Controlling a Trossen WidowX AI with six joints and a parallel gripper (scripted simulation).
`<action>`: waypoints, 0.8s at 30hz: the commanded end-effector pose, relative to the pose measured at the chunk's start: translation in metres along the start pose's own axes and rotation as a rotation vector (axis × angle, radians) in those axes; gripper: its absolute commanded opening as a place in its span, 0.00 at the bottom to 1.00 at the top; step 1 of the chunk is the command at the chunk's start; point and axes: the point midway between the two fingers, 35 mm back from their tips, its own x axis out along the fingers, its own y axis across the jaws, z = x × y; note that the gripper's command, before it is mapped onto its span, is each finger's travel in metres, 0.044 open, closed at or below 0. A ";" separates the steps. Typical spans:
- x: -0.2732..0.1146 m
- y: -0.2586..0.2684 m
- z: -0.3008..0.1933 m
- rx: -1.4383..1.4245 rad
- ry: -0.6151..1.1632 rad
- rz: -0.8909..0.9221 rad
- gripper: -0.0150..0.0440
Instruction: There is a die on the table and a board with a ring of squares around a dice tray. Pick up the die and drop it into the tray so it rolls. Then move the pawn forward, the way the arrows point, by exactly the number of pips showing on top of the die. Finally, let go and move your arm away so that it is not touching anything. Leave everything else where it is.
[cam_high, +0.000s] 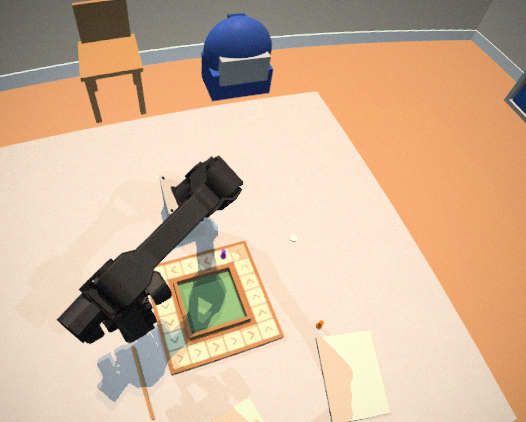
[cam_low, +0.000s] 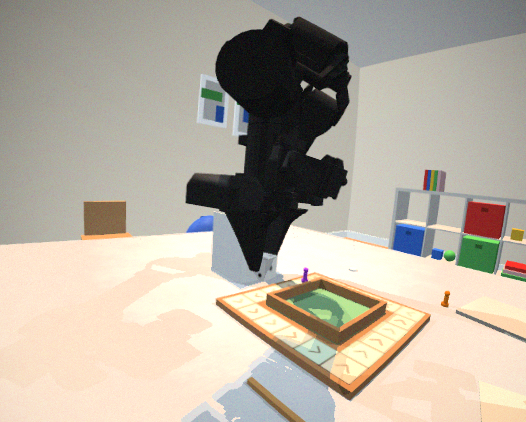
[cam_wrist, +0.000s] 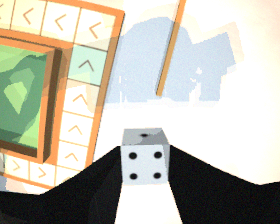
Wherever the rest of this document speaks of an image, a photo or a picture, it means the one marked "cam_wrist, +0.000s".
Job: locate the orange thin rod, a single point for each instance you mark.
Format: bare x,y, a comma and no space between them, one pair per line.
171,46

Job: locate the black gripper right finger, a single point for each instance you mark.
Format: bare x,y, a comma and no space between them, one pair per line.
205,194

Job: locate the wooden board with ring of arrow squares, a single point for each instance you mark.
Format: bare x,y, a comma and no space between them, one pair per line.
61,80

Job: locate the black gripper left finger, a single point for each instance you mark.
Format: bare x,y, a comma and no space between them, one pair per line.
90,197

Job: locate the white die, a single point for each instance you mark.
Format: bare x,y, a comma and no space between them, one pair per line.
145,155

